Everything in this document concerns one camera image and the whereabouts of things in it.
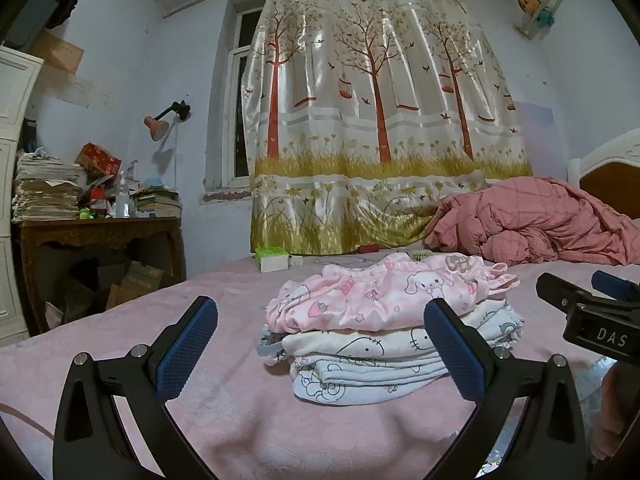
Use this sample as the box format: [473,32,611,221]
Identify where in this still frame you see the person's right hand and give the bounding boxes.
[592,362,640,466]

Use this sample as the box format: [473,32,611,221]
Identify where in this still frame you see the white and wood headboard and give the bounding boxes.
[567,129,640,196]

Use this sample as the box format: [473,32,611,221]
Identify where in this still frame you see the tree print curtain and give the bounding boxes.
[242,0,533,257]

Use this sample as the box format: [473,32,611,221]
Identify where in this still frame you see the dark bag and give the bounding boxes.
[47,0,78,30]

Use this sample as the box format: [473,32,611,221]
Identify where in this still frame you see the green and white box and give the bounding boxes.
[254,246,292,274]

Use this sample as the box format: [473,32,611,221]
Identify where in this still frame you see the dark wooden desk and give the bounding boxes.
[12,215,187,336]

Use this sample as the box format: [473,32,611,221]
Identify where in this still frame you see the pink cartoon print pants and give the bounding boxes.
[265,252,521,333]

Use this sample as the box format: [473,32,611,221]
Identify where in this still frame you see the pale wall papers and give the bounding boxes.
[56,76,115,109]

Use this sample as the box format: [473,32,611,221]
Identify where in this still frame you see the pink wall lamp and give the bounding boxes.
[144,101,192,142]

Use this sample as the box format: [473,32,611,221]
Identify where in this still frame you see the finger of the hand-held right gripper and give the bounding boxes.
[536,272,601,313]
[591,270,640,303]

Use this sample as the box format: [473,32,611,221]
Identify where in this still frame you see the white frame window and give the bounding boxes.
[202,0,273,201]

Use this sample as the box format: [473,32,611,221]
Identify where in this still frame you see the clear spray bottle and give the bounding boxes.
[114,170,133,218]

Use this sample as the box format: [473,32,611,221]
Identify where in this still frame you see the white blue print folded pants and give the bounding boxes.
[290,340,501,406]

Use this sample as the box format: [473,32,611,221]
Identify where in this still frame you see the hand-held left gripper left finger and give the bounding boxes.
[52,296,219,480]

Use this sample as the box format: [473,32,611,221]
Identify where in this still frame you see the flattened cardboard boxes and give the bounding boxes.
[105,260,166,311]

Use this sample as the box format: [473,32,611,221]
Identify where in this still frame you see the white cabinet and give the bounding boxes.
[0,45,45,348]

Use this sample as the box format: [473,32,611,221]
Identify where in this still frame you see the pink checked quilt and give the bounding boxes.
[424,176,640,266]

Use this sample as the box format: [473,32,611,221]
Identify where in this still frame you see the red box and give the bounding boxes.
[75,142,122,177]

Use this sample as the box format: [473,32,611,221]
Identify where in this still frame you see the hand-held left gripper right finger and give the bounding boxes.
[424,298,587,480]

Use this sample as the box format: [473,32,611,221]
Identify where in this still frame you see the small doll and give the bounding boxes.
[517,0,556,28]

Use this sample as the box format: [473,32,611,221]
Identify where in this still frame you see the white cat print folded pants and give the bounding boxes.
[257,300,526,367]

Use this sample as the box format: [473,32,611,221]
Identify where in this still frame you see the cardboard box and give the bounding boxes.
[29,29,85,75]

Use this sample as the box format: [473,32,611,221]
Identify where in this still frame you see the stack of papers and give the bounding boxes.
[12,152,88,223]

